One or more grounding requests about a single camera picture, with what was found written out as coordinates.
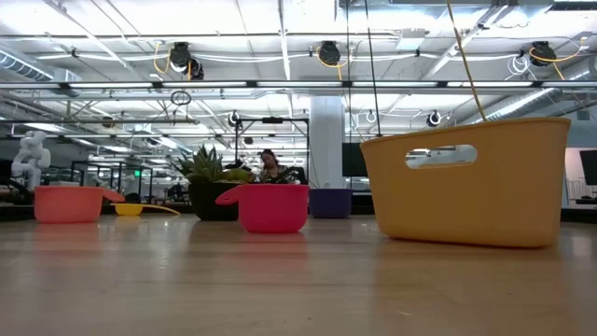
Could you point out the small yellow measuring cup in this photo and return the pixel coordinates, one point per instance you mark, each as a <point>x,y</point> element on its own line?
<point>128,209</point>

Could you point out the person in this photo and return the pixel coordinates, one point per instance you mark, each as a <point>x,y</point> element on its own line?
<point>273,173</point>

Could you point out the silver ventilation duct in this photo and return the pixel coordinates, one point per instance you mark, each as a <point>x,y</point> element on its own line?
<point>536,100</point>
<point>23,67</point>

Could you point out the large indigo measuring cup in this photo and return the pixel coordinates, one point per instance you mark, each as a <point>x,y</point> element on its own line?
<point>331,204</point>

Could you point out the red measuring cup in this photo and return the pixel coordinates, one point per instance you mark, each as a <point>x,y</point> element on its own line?
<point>273,210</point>

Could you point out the succulent plant in black pot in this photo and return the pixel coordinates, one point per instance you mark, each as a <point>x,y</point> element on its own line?
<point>214,200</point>

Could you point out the black monitor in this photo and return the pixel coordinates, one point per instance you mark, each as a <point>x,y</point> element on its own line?
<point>353,161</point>
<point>590,167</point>

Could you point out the yellow plastic basket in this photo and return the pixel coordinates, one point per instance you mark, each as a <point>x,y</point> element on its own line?
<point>466,210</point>

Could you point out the white square pillar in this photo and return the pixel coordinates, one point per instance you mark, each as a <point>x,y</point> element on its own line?
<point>327,140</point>

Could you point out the white humanoid robot figure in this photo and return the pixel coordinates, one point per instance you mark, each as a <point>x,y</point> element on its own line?
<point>30,154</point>

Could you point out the orange measuring cup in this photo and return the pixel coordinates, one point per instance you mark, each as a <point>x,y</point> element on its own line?
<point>70,205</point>

